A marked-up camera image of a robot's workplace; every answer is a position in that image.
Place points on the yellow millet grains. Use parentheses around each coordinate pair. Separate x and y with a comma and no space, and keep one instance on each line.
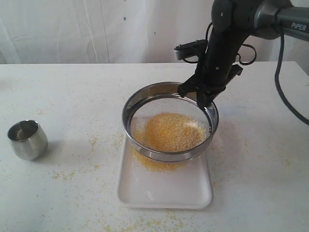
(169,132)

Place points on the round steel mesh sieve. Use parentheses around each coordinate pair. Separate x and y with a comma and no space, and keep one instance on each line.
(163,97)

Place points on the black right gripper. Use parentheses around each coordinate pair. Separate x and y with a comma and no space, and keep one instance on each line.
(222,49)

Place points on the stainless steel cup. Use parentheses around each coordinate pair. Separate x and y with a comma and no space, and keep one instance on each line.
(28,140)

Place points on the white rectangular plastic tray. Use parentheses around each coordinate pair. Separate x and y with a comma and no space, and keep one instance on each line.
(185,185)

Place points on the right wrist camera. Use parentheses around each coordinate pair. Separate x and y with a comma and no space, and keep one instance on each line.
(188,50)

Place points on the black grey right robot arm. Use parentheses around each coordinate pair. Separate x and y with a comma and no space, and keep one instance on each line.
(233,21)

